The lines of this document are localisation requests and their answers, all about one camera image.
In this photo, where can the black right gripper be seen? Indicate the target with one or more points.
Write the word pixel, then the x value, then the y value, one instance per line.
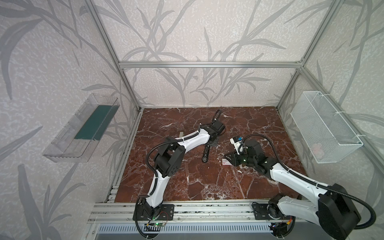
pixel 237 159

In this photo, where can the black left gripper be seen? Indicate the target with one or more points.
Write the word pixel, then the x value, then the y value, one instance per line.
pixel 212 141

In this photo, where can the white red staple box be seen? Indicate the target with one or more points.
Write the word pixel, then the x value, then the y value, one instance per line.
pixel 226 162

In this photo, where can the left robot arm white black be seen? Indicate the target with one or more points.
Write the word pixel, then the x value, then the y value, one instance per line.
pixel 165 160

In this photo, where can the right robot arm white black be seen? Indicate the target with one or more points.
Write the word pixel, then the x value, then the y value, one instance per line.
pixel 336 214

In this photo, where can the aluminium rear cross bar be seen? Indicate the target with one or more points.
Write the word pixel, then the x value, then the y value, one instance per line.
pixel 189 64

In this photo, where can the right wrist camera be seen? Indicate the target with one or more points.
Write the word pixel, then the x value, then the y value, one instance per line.
pixel 238 143

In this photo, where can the white wire mesh basket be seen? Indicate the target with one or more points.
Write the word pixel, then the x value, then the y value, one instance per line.
pixel 327 134

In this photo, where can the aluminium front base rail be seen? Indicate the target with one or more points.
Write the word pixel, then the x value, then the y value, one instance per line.
pixel 219 211

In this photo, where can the clear plastic wall bin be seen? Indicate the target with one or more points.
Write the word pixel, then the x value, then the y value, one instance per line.
pixel 80 137

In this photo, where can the aluminium frame post left rear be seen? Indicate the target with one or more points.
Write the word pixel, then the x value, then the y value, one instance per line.
pixel 99 25

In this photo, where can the aluminium frame post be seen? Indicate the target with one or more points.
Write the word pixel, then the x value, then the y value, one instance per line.
pixel 99 25
pixel 331 13

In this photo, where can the aluminium frame post right rear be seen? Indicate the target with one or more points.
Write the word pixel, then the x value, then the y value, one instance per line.
pixel 331 13

